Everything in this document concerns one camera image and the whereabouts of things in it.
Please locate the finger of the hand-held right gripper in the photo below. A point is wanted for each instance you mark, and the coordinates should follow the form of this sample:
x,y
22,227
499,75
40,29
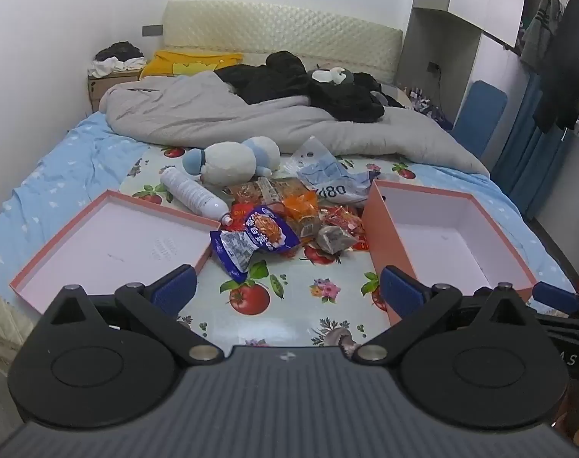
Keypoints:
x,y
554,294

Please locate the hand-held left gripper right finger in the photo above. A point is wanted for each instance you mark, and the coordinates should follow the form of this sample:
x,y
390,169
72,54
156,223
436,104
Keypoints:
x,y
401,292

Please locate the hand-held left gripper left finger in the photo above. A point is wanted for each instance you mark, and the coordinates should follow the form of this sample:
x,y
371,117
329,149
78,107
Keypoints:
x,y
175,288

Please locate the deep pink cardboard box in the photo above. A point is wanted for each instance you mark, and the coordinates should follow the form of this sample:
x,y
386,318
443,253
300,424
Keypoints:
x,y
461,248

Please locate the blue snack bag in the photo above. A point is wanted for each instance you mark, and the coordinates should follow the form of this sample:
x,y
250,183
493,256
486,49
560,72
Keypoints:
x,y
261,234

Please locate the pile of assorted snack packets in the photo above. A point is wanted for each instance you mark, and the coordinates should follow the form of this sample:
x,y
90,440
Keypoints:
x,y
301,205

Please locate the pink box lid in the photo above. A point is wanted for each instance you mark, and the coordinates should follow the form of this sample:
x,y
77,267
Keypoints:
x,y
103,253

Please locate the white spray bottle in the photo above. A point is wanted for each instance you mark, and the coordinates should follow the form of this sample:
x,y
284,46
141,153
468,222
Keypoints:
x,y
194,195

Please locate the floral fruit print tablecloth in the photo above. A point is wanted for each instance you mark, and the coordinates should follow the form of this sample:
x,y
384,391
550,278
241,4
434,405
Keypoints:
x,y
294,305

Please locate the white and blue plush toy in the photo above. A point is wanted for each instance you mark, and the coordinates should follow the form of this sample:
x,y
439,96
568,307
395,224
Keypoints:
x,y
227,162

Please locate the clear printed plastic bag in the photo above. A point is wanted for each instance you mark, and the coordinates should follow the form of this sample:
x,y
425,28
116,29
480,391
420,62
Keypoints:
x,y
327,176

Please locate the blue curtain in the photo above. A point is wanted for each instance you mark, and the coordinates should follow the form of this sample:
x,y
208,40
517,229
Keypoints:
x,y
523,152

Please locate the light blue bed sheet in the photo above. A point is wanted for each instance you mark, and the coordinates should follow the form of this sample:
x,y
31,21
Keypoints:
x,y
55,162

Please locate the grey duvet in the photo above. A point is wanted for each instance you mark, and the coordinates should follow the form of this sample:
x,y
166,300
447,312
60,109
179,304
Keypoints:
x,y
199,114

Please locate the bedside table with bottles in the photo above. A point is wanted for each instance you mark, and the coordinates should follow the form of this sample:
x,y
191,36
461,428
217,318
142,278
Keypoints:
x,y
423,102

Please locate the blue chair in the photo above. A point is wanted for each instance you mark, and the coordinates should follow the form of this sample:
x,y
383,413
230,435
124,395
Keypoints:
x,y
480,114

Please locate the brown cardboard box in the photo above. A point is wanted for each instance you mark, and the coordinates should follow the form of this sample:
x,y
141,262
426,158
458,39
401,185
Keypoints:
x,y
103,88

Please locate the yellow pillow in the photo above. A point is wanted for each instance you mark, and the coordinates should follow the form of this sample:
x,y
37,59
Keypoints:
x,y
184,62

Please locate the grey and white plush toy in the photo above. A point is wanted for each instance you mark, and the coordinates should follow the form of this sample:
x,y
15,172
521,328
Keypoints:
x,y
328,75

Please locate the white clothes pile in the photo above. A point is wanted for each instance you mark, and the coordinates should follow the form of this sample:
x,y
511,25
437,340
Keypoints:
x,y
122,64

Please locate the black clothing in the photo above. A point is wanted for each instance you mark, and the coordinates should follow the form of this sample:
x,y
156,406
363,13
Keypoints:
x,y
280,81

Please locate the black hanging jacket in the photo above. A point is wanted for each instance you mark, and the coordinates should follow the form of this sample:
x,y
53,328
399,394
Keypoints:
x,y
571,57

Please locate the dark clothes pile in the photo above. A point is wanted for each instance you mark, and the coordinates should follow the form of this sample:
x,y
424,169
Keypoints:
x,y
120,50

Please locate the grey green hanging hoodie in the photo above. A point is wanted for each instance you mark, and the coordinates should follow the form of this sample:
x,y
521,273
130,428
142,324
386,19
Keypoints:
x,y
540,33

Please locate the cream quilted headboard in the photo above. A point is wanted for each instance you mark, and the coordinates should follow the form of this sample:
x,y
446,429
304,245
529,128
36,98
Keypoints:
x,y
270,28

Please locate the wall socket with plug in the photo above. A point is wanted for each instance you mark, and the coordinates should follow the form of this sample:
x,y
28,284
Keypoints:
x,y
432,67

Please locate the grey wall switch plate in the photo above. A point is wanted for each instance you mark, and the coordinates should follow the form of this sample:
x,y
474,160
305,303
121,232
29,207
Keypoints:
x,y
152,30

